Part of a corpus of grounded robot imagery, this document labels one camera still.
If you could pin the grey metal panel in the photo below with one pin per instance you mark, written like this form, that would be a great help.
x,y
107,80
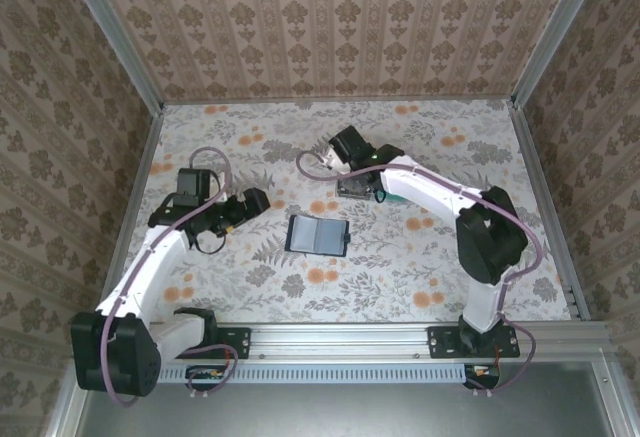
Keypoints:
x,y
325,412

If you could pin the long aluminium mounting rail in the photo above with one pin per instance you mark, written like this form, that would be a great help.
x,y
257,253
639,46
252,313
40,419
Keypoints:
x,y
340,342

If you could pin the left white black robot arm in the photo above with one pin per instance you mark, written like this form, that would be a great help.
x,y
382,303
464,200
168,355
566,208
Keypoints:
x,y
150,267

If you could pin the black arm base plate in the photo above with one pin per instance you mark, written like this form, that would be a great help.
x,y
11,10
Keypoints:
x,y
442,344
240,342

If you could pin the blue card holder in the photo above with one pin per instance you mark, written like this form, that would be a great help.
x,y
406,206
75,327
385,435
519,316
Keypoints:
x,y
315,234

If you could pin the aluminium frame post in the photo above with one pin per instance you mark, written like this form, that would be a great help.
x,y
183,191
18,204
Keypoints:
x,y
555,32
117,37

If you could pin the black controller board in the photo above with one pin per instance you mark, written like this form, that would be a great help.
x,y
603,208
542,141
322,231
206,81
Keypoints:
x,y
482,379
205,379

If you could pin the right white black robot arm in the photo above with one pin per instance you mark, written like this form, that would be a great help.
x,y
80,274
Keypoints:
x,y
425,187

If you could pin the teal card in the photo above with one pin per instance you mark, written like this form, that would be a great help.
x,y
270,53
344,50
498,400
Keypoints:
x,y
396,200

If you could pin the aluminium table side rail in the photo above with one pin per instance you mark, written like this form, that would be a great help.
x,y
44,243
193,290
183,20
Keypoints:
x,y
143,167
536,167

